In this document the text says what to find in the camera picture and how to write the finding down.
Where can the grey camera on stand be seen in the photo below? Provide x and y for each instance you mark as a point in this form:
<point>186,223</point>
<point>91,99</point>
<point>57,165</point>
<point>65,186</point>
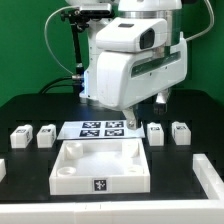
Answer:
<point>96,9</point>

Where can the white square tabletop part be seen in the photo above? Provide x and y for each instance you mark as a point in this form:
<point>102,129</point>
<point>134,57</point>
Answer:
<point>104,166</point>

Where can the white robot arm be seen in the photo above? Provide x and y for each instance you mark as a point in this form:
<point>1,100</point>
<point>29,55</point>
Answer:
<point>170,10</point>

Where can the black camera stand pole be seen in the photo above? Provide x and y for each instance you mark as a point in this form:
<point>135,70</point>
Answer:
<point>78,24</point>

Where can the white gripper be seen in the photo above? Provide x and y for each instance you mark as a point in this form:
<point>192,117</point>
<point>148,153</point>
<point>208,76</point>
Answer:
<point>125,79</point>

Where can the white U-shaped obstacle fence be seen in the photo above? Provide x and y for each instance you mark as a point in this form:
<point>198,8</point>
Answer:
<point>203,211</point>

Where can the white sheet with fiducial tags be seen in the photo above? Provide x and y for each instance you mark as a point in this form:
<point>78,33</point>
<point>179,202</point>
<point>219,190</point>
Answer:
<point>98,130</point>

